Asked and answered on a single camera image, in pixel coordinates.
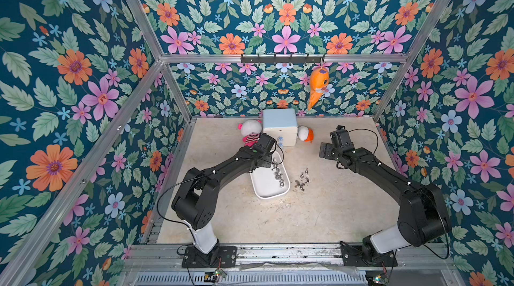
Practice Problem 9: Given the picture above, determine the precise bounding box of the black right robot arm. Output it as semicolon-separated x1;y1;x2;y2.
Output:
319;125;452;254

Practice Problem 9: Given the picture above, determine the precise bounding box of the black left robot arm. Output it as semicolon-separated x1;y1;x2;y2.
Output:
171;133;278;230

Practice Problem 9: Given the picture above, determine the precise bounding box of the pale blue drawer box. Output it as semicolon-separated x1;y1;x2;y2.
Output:
262;109;298;147

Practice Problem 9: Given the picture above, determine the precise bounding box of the pile of silver wing nuts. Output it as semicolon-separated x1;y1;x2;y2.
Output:
273;164;285;187

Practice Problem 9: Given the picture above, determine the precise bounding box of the white storage tray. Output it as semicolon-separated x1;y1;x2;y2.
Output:
250;152;291;200

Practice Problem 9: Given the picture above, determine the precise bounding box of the pink white plush toy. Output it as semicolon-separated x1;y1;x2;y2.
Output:
238;120;263;147

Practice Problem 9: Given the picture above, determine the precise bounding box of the orange white plush ball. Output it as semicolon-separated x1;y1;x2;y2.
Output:
297;125;314;142

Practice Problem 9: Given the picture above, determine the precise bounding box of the orange hanging fish plush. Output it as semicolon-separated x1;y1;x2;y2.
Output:
307;67;329;110

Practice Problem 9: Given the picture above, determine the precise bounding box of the black hook rail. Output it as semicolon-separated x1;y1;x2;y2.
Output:
240;54;325;65

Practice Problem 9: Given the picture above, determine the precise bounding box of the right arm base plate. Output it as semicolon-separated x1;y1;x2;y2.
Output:
339;241;398;267

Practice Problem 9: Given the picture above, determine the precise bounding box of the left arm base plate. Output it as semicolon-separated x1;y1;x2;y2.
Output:
182;245;238;268

